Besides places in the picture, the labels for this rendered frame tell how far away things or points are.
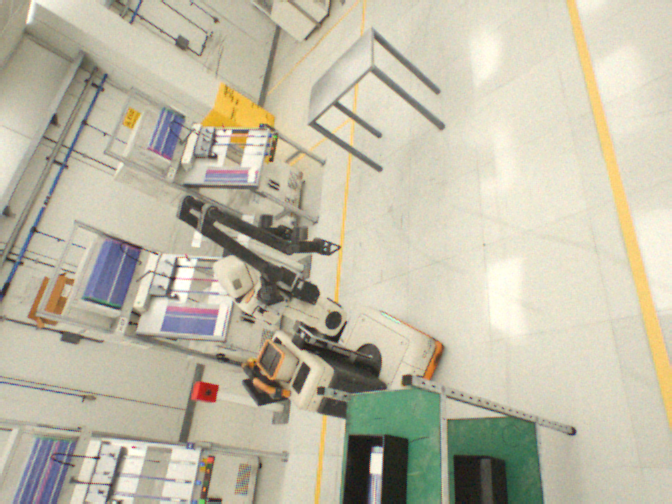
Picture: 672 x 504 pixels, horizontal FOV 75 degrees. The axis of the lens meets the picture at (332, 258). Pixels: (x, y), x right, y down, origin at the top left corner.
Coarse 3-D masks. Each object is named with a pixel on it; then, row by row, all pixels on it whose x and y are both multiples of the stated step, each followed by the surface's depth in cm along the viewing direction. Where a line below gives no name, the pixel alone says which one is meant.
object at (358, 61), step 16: (368, 32) 313; (352, 48) 325; (368, 48) 304; (336, 64) 337; (352, 64) 314; (368, 64) 295; (320, 80) 350; (336, 80) 326; (352, 80) 305; (384, 80) 301; (320, 96) 338; (336, 96) 316; (400, 96) 311; (320, 112) 327; (352, 112) 381; (320, 128) 341; (368, 128) 392; (368, 160) 370
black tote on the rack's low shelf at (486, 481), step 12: (456, 456) 181; (468, 456) 178; (480, 456) 173; (456, 468) 179; (468, 468) 184; (480, 468) 180; (492, 468) 168; (504, 468) 173; (456, 480) 177; (468, 480) 182; (480, 480) 178; (492, 480) 165; (504, 480) 170; (456, 492) 175; (468, 492) 180; (480, 492) 177; (492, 492) 163; (504, 492) 169
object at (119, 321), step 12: (72, 228) 332; (72, 240) 330; (132, 240) 352; (60, 264) 320; (132, 276) 345; (48, 288) 310; (96, 312) 332; (108, 312) 329; (120, 312) 330; (120, 324) 331; (228, 348) 332
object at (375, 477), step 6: (372, 450) 145; (378, 450) 144; (372, 456) 145; (378, 456) 143; (372, 462) 144; (378, 462) 142; (372, 468) 143; (378, 468) 141; (372, 474) 142; (378, 474) 140; (372, 480) 141; (378, 480) 139; (372, 486) 140; (378, 486) 138; (372, 492) 139; (378, 492) 137; (372, 498) 138; (378, 498) 137
